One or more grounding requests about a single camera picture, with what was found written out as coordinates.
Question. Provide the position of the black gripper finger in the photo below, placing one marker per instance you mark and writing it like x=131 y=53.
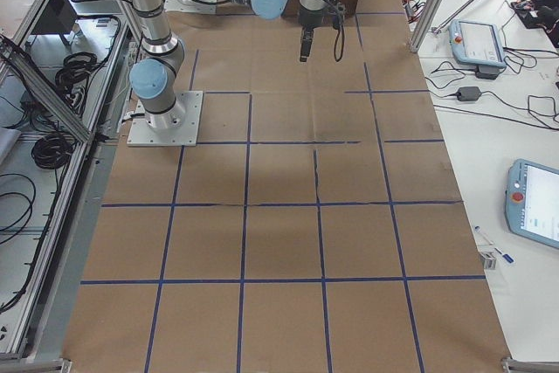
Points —
x=306 y=41

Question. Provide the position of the teach pendant near post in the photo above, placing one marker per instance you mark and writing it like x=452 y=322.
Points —
x=476 y=43

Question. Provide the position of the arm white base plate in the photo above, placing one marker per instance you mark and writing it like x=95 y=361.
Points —
x=178 y=127

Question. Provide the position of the teach pendant at edge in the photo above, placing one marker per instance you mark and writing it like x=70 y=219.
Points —
x=531 y=202

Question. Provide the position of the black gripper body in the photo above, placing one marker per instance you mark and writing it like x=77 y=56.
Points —
x=309 y=18

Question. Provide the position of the brown paper table cover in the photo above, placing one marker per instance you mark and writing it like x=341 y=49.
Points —
x=317 y=226

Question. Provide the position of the blue white pen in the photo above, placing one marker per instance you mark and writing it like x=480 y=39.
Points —
x=507 y=257

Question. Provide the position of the black power adapter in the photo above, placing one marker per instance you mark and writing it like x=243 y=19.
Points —
x=468 y=94

